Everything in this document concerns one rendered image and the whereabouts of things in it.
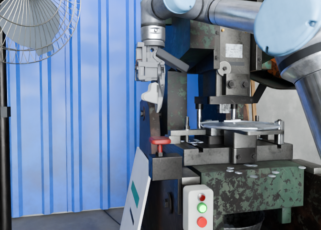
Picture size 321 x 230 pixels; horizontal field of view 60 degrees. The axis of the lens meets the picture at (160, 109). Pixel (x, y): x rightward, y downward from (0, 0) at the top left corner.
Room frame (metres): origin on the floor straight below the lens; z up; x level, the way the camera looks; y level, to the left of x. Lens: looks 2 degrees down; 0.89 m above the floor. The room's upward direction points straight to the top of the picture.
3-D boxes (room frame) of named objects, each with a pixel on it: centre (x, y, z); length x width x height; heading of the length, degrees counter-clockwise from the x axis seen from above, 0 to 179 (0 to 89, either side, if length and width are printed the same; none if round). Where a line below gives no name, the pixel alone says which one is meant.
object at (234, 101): (1.17, -0.26, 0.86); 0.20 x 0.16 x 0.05; 104
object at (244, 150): (0.99, -0.30, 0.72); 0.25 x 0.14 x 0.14; 14
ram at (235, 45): (1.12, -0.27, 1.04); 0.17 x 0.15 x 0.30; 14
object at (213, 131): (1.16, -0.26, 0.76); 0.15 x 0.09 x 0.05; 104
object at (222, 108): (1.15, -0.26, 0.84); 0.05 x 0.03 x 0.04; 104
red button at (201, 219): (0.76, -0.12, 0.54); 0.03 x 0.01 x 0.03; 104
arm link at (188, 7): (0.78, -0.05, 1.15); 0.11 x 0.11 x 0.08; 34
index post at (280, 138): (1.08, -0.46, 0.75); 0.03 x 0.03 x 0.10; 14
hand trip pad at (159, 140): (0.86, 0.00, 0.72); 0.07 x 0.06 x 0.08; 14
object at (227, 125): (1.04, -0.29, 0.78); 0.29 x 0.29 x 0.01
